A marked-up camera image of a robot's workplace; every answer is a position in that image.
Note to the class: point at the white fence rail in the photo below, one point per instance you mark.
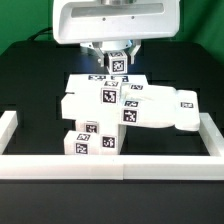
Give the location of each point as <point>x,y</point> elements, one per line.
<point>8,124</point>
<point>112,167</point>
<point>211,136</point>

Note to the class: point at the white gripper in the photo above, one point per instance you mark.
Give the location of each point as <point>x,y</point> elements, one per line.
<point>80,21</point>

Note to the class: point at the white tagged cube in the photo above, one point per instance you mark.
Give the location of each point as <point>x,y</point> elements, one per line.
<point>110,92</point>
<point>117,62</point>

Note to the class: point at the white chair back frame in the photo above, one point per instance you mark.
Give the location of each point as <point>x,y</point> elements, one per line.
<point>139,103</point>

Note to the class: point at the white left fence rail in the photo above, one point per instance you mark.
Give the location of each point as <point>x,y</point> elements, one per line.
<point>8,124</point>

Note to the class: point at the white front fence rail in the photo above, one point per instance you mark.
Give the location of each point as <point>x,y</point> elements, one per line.
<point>112,167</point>

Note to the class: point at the white chair seat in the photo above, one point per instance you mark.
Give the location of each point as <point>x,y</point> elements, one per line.
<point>112,136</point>

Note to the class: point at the white right fence rail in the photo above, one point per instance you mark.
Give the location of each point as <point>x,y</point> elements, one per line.
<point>211,136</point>

